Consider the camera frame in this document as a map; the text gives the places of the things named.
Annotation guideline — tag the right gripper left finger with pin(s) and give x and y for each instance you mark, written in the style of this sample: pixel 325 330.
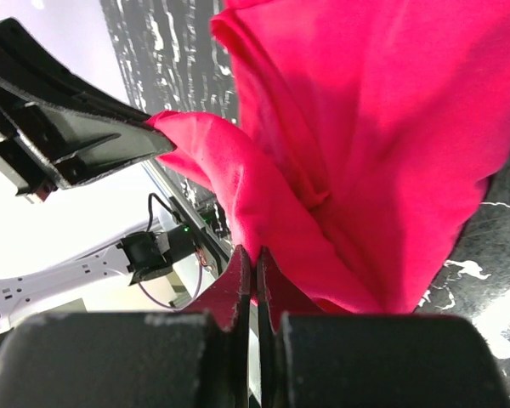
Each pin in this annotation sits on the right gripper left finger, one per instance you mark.
pixel 193 358

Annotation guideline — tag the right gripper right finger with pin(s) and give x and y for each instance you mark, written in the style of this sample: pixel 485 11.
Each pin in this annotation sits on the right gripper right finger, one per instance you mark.
pixel 310 358

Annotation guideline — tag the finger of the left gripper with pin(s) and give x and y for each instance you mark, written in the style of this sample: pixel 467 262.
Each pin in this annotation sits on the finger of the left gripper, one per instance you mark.
pixel 58 132

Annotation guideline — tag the red t-shirt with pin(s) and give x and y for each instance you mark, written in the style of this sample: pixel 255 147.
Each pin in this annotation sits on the red t-shirt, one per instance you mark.
pixel 367 136

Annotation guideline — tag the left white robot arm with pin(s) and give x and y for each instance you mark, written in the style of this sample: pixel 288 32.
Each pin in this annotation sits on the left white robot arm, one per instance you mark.
pixel 30 294

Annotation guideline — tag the black marble table mat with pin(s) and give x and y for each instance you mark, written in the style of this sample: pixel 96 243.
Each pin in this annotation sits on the black marble table mat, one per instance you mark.
pixel 168 60

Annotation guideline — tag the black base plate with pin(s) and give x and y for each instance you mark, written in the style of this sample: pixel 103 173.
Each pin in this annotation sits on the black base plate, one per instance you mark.
pixel 174 232

